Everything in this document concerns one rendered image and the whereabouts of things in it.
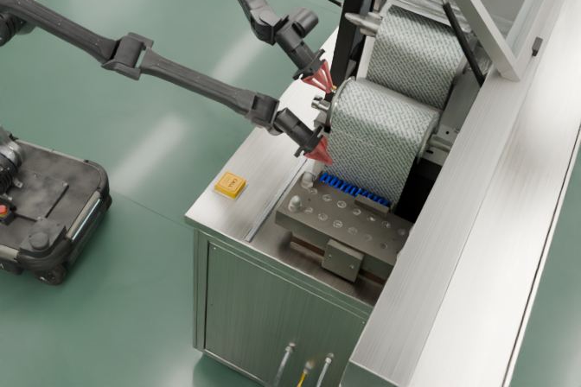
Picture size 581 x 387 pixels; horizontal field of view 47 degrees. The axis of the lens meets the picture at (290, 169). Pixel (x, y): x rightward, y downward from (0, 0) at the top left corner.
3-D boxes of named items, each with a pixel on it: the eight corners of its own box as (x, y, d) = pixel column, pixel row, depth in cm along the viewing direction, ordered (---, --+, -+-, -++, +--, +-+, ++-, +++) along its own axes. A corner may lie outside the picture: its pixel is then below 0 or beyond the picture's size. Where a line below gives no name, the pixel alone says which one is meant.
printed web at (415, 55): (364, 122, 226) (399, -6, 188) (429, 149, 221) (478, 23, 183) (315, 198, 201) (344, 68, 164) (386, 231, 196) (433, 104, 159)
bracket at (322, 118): (309, 162, 211) (323, 91, 189) (328, 171, 210) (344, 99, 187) (302, 173, 208) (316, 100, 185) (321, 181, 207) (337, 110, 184)
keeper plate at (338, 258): (323, 261, 186) (330, 237, 178) (356, 276, 184) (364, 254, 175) (320, 268, 184) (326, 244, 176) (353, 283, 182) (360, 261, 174)
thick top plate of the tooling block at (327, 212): (299, 186, 195) (302, 172, 191) (427, 244, 186) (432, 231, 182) (273, 223, 185) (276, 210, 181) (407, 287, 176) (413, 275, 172)
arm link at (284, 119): (273, 117, 181) (286, 102, 183) (266, 122, 188) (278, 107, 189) (292, 134, 182) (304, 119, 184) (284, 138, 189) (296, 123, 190)
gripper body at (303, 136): (297, 160, 186) (277, 142, 185) (313, 137, 193) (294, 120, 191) (309, 150, 181) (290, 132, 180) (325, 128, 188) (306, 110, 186)
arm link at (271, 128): (252, 121, 180) (262, 92, 182) (240, 129, 191) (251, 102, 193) (291, 137, 183) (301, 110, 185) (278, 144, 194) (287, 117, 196)
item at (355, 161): (322, 171, 193) (331, 126, 179) (397, 205, 188) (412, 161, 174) (321, 172, 193) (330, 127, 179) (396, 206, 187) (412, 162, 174)
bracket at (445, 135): (440, 128, 174) (442, 123, 172) (461, 136, 172) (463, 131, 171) (434, 140, 170) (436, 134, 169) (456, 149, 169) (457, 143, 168)
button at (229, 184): (226, 174, 204) (226, 169, 202) (245, 184, 202) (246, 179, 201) (213, 189, 200) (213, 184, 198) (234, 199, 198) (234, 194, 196)
